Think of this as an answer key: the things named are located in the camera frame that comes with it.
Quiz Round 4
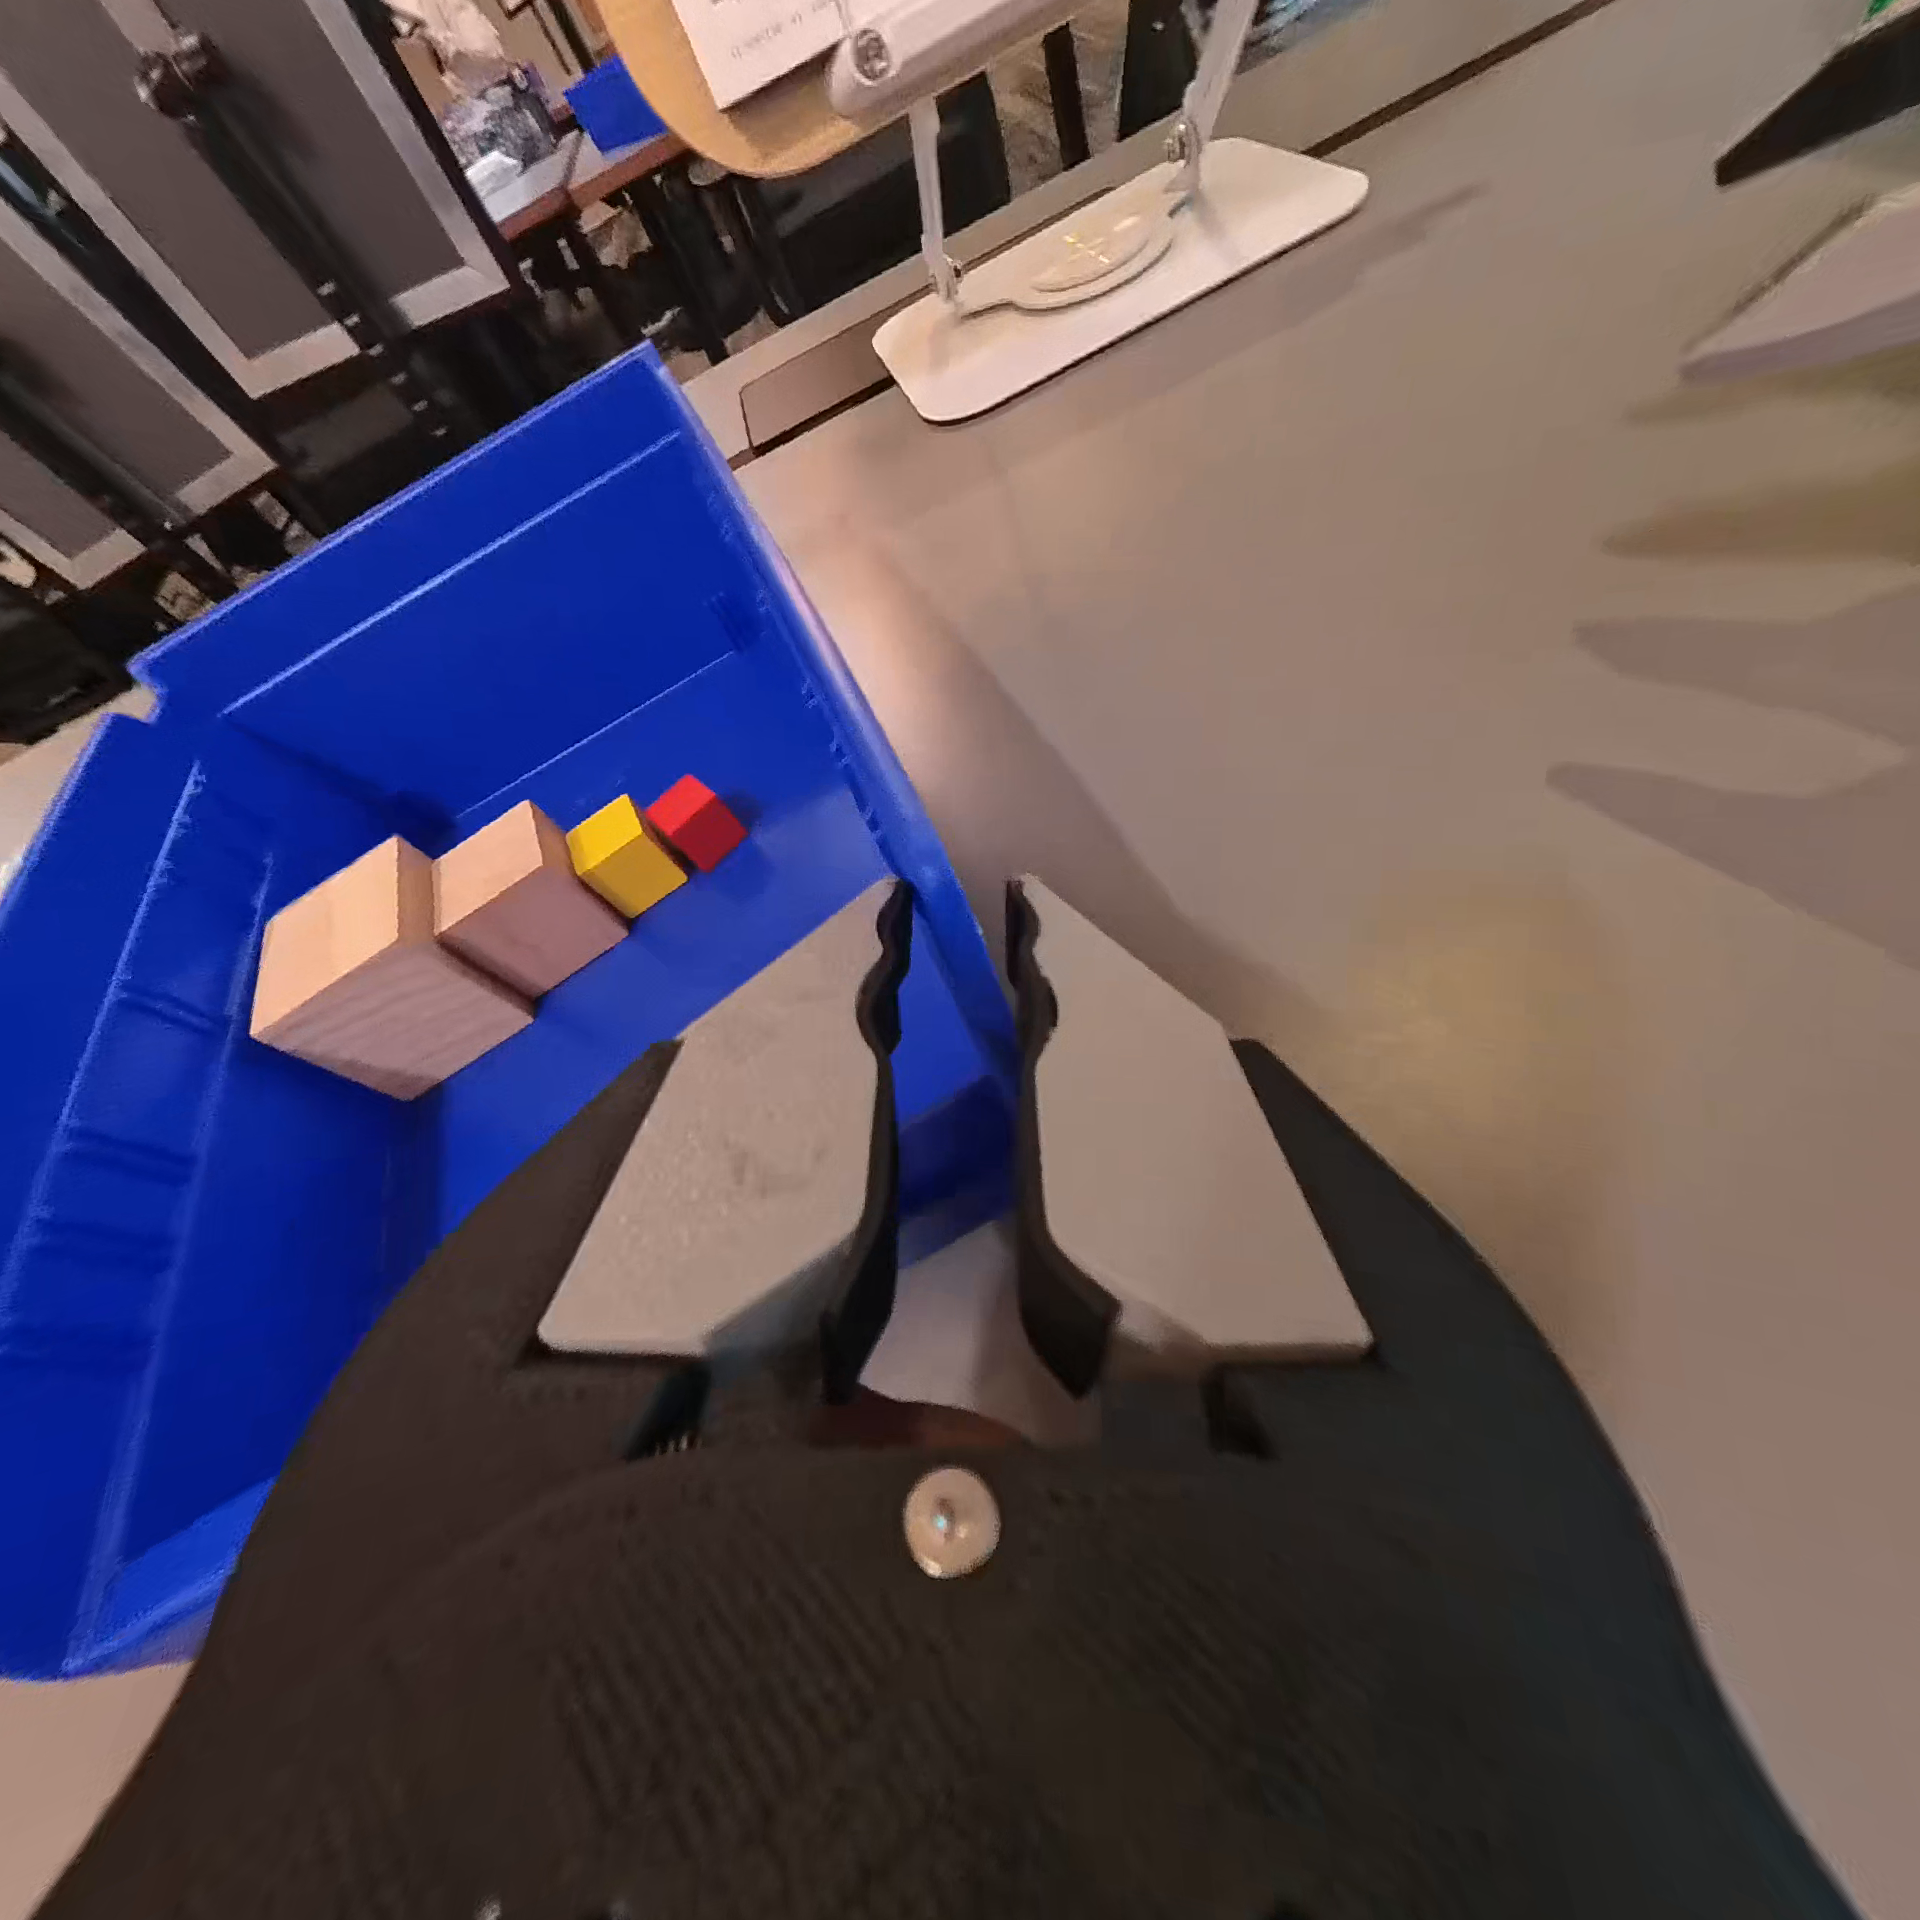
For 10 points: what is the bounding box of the yellow cube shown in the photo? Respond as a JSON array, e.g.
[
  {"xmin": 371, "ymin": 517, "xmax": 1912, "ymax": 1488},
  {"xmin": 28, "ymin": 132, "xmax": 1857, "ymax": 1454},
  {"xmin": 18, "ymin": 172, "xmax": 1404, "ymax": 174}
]
[{"xmin": 562, "ymin": 794, "xmax": 692, "ymax": 921}]

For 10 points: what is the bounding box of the large blue plastic bin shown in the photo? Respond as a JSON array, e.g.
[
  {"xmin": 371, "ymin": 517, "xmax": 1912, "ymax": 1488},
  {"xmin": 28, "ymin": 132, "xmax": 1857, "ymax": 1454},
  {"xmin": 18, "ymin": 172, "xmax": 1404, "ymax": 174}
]
[{"xmin": 0, "ymin": 341, "xmax": 1027, "ymax": 1682}]

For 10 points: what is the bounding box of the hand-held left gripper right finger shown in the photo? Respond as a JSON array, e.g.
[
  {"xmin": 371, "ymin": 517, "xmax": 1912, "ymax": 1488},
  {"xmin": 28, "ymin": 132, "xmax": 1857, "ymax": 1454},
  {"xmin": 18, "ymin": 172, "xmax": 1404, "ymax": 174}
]
[{"xmin": 1001, "ymin": 878, "xmax": 1377, "ymax": 1399}]

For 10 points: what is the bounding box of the small wooden side table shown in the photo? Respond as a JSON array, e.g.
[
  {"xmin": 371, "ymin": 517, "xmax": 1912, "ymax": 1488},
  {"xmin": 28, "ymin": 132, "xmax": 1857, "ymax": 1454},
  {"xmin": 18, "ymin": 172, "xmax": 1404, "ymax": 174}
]
[{"xmin": 492, "ymin": 127, "xmax": 724, "ymax": 347}]

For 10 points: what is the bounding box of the medium wooden cube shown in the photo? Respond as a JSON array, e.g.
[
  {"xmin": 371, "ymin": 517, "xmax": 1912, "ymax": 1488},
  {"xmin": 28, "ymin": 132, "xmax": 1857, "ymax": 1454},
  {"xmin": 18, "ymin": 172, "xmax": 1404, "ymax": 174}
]
[{"xmin": 428, "ymin": 798, "xmax": 632, "ymax": 1002}]

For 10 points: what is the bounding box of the small red cube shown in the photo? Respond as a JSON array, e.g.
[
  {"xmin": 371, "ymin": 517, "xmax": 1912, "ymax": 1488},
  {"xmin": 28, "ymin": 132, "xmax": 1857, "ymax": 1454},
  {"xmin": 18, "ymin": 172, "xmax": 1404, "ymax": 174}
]
[{"xmin": 642, "ymin": 771, "xmax": 751, "ymax": 875}]

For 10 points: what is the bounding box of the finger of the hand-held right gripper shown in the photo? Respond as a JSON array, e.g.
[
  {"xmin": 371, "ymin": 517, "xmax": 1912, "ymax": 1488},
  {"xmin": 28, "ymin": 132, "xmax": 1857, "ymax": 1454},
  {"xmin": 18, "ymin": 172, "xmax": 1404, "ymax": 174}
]
[
  {"xmin": 1715, "ymin": 7, "xmax": 1920, "ymax": 191},
  {"xmin": 1677, "ymin": 191, "xmax": 1920, "ymax": 385}
]

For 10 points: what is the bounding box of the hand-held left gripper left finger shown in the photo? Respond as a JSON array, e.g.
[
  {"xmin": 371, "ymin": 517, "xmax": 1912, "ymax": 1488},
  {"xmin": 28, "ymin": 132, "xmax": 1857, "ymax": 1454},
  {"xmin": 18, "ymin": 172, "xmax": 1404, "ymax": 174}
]
[{"xmin": 535, "ymin": 878, "xmax": 917, "ymax": 1407}]

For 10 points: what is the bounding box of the small blue bin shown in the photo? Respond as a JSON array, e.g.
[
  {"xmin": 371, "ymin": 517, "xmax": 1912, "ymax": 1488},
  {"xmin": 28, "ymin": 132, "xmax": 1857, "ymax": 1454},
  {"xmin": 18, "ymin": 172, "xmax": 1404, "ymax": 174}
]
[{"xmin": 562, "ymin": 57, "xmax": 681, "ymax": 154}]

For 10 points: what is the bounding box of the instruction sheet stand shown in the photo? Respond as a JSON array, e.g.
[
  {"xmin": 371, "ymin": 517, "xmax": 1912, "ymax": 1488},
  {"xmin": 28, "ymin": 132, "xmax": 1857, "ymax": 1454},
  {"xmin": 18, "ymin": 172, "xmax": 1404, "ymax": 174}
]
[{"xmin": 590, "ymin": 0, "xmax": 1375, "ymax": 425}]

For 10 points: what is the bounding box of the grey metal-framed panel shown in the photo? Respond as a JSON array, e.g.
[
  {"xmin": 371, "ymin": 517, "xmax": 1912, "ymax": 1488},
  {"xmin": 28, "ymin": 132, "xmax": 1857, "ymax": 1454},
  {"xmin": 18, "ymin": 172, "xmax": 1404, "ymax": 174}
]
[
  {"xmin": 0, "ymin": 194, "xmax": 287, "ymax": 595},
  {"xmin": 0, "ymin": 0, "xmax": 531, "ymax": 401}
]

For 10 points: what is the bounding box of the dark desk cable flap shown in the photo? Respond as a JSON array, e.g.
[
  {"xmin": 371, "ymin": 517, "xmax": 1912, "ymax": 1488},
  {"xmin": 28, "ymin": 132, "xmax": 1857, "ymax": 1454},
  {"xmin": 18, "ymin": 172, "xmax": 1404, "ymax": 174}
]
[{"xmin": 734, "ymin": 335, "xmax": 907, "ymax": 462}]

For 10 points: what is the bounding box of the large light wooden cube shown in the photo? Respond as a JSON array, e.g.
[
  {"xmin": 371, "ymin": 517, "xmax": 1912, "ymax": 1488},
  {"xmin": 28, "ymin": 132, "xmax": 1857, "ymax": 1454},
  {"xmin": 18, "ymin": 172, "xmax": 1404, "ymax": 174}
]
[{"xmin": 247, "ymin": 834, "xmax": 541, "ymax": 1104}]

